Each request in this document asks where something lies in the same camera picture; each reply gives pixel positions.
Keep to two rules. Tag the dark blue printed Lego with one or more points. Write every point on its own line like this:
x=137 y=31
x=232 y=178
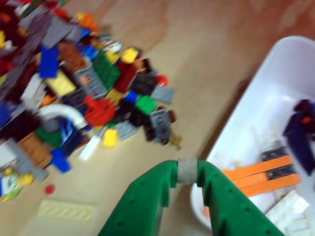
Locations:
x=70 y=131

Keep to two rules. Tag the red Lego gear wheel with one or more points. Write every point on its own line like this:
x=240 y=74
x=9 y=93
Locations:
x=99 y=111

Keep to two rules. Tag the grey and maroon Lego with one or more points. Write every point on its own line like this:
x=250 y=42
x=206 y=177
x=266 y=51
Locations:
x=161 y=123

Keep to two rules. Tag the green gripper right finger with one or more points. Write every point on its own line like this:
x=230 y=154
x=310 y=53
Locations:
x=233 y=211

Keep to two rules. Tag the small green Lego brick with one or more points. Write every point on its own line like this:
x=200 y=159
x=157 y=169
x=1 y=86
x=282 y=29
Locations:
x=146 y=104

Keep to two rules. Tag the orange-brown Lego plate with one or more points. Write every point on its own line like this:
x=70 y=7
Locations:
x=34 y=148

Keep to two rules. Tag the small grey Lego piece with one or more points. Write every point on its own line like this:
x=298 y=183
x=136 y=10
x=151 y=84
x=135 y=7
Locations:
x=187 y=170

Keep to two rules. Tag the small yellow Lego plate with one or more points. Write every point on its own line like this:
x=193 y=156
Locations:
x=110 y=137

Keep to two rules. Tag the yellow square Lego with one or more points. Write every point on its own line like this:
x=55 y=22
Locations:
x=129 y=54

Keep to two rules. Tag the tan Lego plate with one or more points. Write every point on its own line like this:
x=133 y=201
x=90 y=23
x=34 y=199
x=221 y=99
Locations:
x=66 y=211

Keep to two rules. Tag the grey square Lego plate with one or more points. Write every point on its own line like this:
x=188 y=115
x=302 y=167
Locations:
x=163 y=94

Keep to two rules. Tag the blue Lego brick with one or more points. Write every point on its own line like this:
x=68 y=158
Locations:
x=49 y=61

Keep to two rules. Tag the dark blue Lego wedge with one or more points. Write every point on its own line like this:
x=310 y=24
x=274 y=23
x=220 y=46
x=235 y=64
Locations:
x=299 y=137

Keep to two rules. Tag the gold Lego piece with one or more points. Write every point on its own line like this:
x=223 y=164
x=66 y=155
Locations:
x=176 y=142

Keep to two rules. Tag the tan Lego brick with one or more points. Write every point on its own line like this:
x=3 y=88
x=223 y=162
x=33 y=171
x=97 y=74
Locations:
x=60 y=83

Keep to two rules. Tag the grey studded Lego brick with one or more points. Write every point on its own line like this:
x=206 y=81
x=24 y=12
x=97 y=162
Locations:
x=91 y=81

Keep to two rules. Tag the small red round stud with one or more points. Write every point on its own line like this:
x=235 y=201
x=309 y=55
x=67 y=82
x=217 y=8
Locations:
x=49 y=188

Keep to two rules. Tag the white plastic bin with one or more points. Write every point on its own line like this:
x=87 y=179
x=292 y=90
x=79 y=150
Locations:
x=261 y=98

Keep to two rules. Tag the small blue Lego plate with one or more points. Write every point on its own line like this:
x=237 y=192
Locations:
x=59 y=160

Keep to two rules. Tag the brown studded Lego brick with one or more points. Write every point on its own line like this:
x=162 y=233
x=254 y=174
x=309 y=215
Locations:
x=71 y=54

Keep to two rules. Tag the large green Lego plate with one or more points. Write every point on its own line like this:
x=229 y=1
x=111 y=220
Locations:
x=105 y=66

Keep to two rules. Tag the clear white Lego ladder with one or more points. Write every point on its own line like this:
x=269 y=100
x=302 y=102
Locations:
x=288 y=211

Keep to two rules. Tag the white Lego arch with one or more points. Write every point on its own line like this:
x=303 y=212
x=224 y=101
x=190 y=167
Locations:
x=71 y=111

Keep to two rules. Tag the orange Lego ramp piece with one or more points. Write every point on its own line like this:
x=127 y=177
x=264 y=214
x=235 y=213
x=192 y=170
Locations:
x=261 y=172

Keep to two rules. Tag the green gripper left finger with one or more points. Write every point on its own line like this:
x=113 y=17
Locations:
x=137 y=211

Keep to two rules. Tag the red round Lego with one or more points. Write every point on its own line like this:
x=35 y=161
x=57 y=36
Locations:
x=162 y=79

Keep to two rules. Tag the white Lego tile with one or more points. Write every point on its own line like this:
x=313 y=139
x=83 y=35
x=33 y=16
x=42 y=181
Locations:
x=88 y=148

